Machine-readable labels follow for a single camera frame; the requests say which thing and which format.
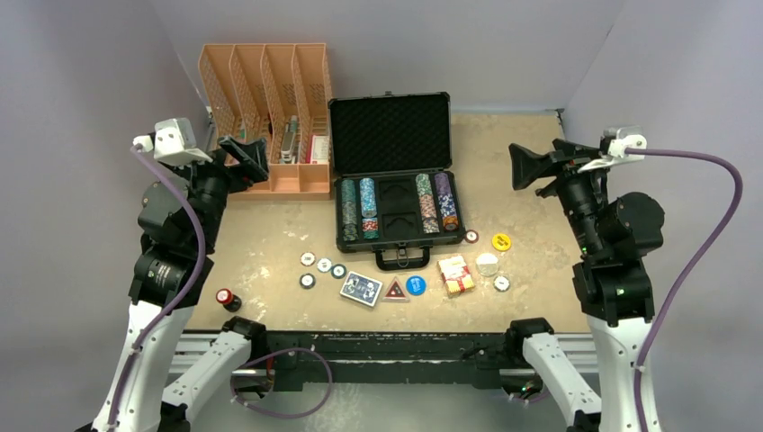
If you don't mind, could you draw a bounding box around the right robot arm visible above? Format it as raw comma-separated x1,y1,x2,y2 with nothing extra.
505,135,664,431

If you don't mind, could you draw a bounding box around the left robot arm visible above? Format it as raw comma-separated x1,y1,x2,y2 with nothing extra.
85,135,268,431

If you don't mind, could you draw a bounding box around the white teal chip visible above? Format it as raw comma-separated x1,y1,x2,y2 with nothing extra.
316,257,333,273

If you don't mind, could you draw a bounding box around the dark teal chip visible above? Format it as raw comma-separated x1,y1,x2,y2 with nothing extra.
330,264,347,279

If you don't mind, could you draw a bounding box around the red white poker chip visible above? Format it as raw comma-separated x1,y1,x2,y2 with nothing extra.
464,229,480,244

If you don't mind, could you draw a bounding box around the blue white chip stack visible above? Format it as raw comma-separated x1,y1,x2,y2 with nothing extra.
437,193,458,219

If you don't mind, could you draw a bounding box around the black poker chip case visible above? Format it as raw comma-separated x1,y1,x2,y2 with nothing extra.
328,92,466,272

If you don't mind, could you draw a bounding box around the orange blue chip stack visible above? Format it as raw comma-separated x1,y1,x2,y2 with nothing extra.
418,193,440,234

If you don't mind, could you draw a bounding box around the purple chip stack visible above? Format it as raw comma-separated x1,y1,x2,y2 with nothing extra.
434,172,453,198

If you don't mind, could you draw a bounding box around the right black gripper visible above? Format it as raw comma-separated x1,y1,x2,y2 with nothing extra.
509,139,613,255

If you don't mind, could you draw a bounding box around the red yellow chip stack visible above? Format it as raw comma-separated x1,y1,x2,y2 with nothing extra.
443,215,460,231

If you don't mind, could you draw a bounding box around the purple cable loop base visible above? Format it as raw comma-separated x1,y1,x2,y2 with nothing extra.
229,347,334,420

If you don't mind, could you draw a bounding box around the peach plastic desk organizer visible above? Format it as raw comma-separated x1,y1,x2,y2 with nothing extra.
198,43,333,201

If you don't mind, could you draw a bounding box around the red black stamp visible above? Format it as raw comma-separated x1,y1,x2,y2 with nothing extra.
215,288,242,313

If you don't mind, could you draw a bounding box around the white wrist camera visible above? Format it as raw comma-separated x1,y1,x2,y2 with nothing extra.
132,118,212,167
578,126,647,173

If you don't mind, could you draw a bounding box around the green white chip stack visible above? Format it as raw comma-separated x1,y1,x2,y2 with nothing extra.
415,173,433,196

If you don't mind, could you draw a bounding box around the light blue chip stack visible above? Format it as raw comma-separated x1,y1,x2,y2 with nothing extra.
359,177,378,219

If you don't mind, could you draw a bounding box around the white poker chip right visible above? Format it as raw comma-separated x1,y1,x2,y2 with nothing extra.
493,275,510,293

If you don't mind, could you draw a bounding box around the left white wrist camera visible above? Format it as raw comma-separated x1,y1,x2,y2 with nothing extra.
132,118,212,167

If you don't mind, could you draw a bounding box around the clear white round button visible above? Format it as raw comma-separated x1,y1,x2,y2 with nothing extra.
475,253,499,277

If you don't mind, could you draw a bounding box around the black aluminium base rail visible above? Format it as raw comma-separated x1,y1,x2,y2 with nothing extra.
169,329,600,392

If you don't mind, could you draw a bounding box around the red gold card deck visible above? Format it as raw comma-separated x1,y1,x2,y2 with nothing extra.
437,255,476,296

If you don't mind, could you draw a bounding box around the blue card deck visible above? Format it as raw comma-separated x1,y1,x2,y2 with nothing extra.
339,271,383,308

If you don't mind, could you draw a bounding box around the yellow big blind button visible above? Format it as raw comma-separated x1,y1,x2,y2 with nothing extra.
491,233,512,252

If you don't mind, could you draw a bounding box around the silver stapler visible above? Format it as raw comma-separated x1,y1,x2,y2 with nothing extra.
280,115,299,164

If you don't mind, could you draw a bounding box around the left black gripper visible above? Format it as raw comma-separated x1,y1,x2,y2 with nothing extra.
171,135,268,248

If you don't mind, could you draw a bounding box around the white chip far left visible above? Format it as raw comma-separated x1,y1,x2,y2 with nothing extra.
300,252,316,266

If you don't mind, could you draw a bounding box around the blue round button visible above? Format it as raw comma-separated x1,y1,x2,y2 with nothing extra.
406,275,426,296

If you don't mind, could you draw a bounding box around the white red small box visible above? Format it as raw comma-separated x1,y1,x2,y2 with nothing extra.
306,135,331,165

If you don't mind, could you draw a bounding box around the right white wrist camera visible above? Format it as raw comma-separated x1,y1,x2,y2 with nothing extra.
578,126,647,173

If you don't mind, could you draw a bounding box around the red triangle dealer token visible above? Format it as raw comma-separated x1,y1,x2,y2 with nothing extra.
381,277,410,302

